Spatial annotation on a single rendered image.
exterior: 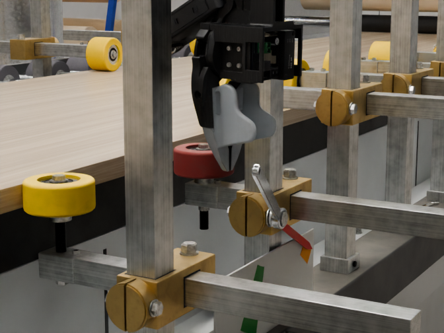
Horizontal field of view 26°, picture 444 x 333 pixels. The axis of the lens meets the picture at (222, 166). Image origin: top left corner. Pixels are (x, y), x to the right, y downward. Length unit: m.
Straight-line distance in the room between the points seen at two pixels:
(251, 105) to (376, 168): 1.17
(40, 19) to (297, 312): 1.65
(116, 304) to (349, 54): 0.57
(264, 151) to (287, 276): 0.17
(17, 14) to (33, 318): 4.11
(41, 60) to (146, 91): 1.57
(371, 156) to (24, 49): 0.90
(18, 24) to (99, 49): 2.93
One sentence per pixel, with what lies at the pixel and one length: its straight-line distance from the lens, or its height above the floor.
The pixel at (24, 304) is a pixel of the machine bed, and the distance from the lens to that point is 1.15.
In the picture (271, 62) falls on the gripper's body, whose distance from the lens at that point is 0.94.
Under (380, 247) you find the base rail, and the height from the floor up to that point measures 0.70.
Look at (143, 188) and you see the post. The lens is 0.95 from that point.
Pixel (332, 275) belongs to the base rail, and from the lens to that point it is 1.42.
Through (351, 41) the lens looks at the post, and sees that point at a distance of 1.36.
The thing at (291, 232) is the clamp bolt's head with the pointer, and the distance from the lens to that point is 1.20.
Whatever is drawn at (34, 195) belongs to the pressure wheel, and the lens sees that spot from 1.06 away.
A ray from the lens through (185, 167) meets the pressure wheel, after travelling 1.24.
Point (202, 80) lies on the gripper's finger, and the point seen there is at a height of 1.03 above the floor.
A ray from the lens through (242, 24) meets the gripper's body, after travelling 0.94.
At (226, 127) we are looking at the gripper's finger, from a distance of 0.95.
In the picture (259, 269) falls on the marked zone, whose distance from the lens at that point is 1.15.
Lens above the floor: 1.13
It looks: 11 degrees down
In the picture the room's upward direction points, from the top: straight up
